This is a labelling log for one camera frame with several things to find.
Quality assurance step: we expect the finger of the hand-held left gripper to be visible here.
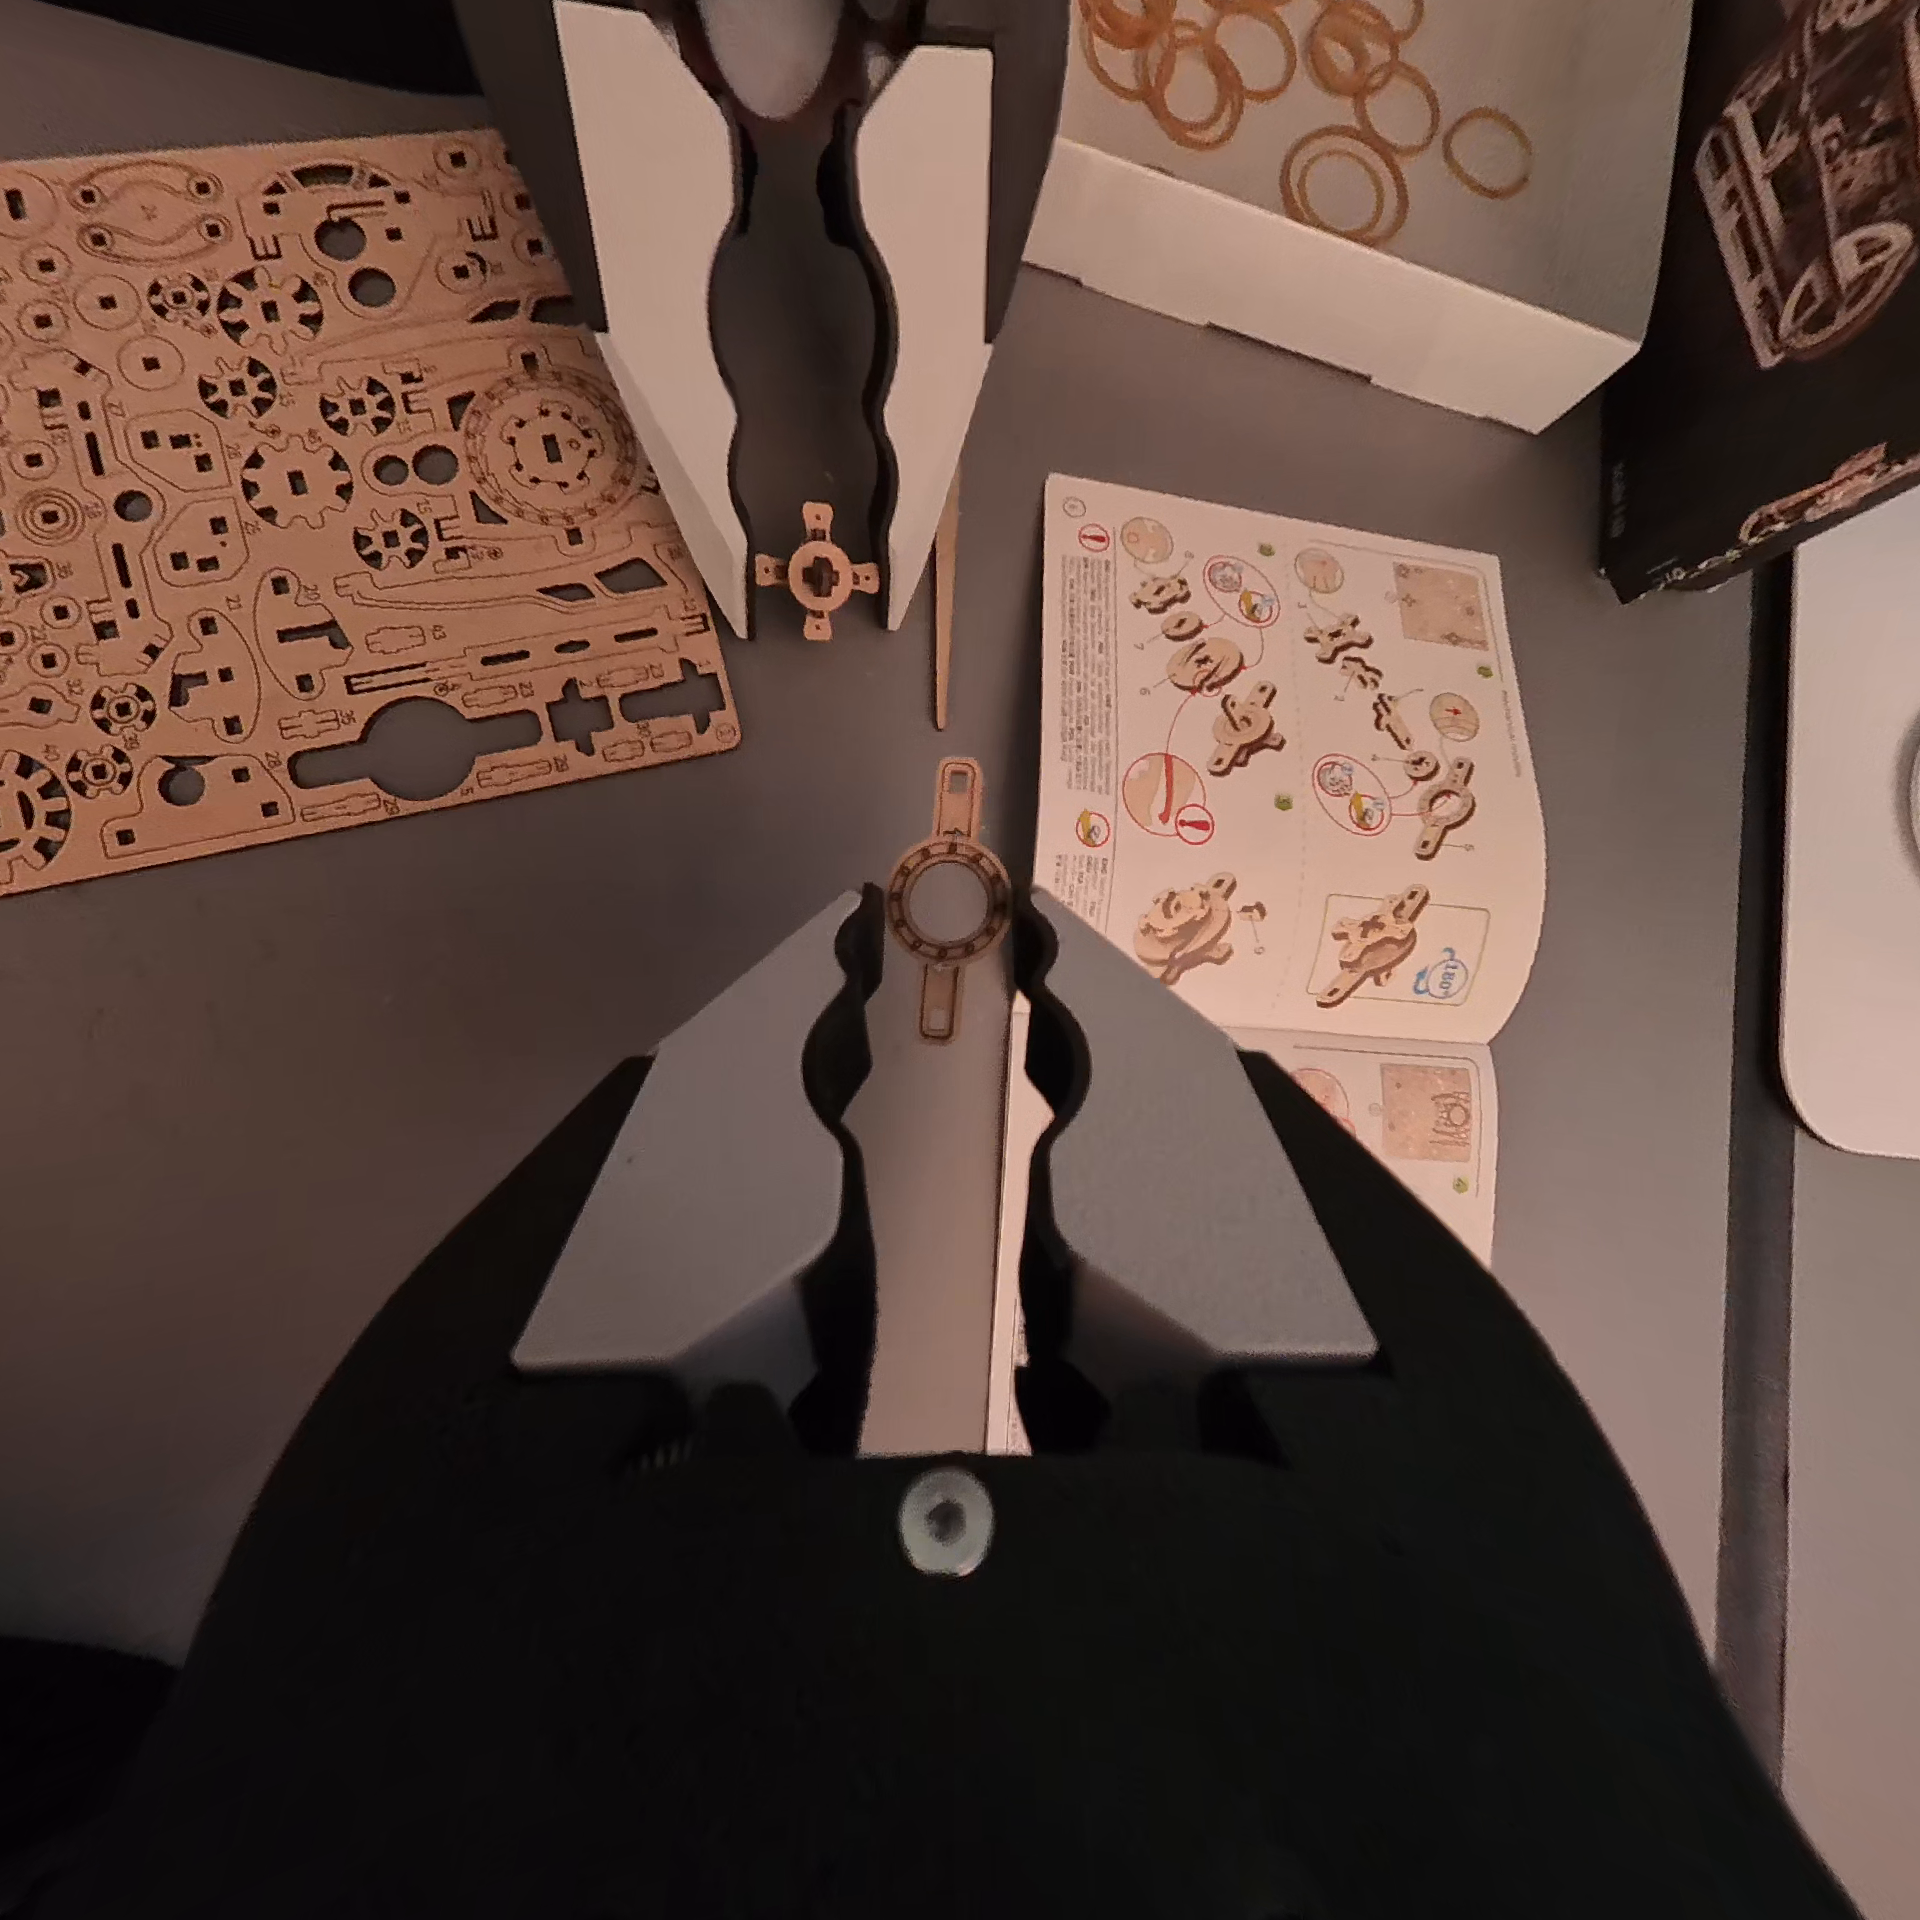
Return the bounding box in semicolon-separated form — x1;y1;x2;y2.
555;0;785;642
848;41;1004;635

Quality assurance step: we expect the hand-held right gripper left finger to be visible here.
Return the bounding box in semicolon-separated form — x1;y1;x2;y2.
508;882;890;1453

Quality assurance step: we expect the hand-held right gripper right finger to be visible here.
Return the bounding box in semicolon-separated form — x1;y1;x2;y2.
1012;882;1386;1456

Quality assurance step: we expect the wooden cross part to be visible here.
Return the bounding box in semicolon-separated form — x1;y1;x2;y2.
753;500;890;650

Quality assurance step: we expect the wooden ring lever part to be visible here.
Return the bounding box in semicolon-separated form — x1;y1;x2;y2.
892;756;1010;1049

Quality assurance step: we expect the wooden parts sheet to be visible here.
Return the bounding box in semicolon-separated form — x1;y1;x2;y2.
0;125;745;903

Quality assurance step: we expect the pile of rubber bands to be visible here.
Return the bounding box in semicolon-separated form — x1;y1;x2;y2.
1075;0;1537;242

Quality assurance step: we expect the thin wooden stick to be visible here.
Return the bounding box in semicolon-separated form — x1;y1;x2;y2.
928;473;967;735

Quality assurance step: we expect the white cardboard box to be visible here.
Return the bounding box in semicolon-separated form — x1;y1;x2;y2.
1020;0;1680;442

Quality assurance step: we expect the small instruction booklet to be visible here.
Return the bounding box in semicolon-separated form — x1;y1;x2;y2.
991;471;1549;1456

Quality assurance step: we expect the white stand base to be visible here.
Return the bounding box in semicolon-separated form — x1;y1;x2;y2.
1777;535;1920;1162

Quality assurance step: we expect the black printed box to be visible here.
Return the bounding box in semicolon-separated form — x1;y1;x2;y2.
1593;0;1920;608

